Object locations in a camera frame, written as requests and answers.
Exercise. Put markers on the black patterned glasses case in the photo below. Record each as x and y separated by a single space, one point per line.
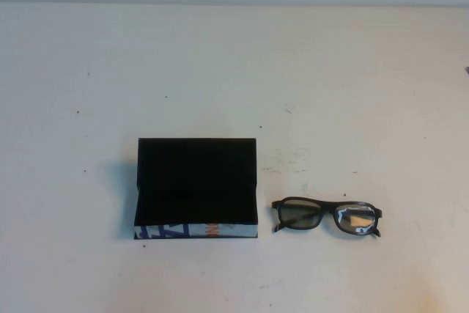
198 170

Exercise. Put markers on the black framed glasses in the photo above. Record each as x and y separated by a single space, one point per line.
329 204

